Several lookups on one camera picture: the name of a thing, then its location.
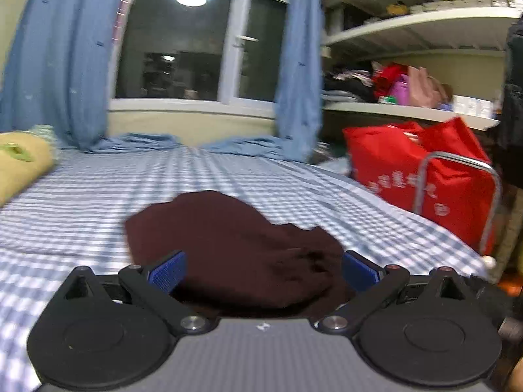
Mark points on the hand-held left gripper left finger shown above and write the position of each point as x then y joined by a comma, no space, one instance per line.
167,271

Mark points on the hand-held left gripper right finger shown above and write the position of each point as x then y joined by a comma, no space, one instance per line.
361,271

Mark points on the maroon printed t-shirt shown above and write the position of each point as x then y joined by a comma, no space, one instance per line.
237,245

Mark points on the pile of clothes on shelf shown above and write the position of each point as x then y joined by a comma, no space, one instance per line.
347,85

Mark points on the blue checked bed sheet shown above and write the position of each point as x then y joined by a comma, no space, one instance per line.
122,188

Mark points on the red fabric bag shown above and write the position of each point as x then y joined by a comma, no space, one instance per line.
392,163

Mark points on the yellow avocado print pillow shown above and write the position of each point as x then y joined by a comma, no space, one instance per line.
22,163

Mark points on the magenta bag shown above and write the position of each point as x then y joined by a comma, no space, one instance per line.
399,92

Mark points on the pink bag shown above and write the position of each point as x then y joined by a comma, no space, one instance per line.
427,88

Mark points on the blue star print curtain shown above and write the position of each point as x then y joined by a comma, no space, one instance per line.
57,57
298,69

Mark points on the white framed window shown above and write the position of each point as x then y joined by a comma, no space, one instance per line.
184,49

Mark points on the dark hanging garment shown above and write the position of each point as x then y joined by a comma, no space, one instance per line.
512,102

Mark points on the chrome metal chair frame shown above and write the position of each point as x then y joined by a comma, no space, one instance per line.
496,196

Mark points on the white wall shelf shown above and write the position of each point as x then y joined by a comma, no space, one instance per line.
412,28

